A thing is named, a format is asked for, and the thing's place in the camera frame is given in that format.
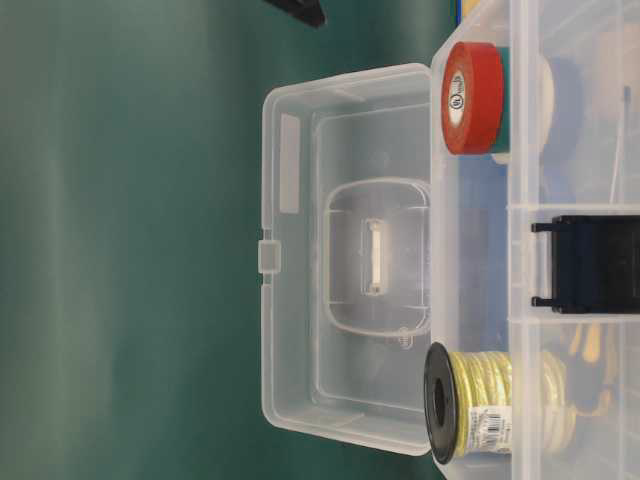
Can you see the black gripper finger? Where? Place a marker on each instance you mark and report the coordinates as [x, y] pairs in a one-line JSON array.
[[309, 12]]

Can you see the translucent plastic tool box lid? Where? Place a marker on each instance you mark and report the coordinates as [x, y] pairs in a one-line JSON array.
[[344, 257]]

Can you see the translucent plastic tool box base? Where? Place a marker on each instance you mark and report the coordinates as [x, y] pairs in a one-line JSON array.
[[487, 264]]

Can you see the black plastic box latch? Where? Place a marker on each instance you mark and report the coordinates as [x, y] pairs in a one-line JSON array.
[[594, 264]]

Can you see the red electrical tape roll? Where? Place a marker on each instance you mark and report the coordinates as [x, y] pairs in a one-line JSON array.
[[472, 98]]

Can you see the white tape roll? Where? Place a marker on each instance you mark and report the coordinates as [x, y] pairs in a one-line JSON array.
[[560, 91]]

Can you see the green tape roll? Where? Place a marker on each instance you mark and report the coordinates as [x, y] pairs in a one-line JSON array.
[[502, 145]]

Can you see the white cable tie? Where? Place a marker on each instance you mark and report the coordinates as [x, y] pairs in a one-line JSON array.
[[620, 141]]

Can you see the yellow black tool handles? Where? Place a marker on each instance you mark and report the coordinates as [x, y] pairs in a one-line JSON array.
[[593, 368]]

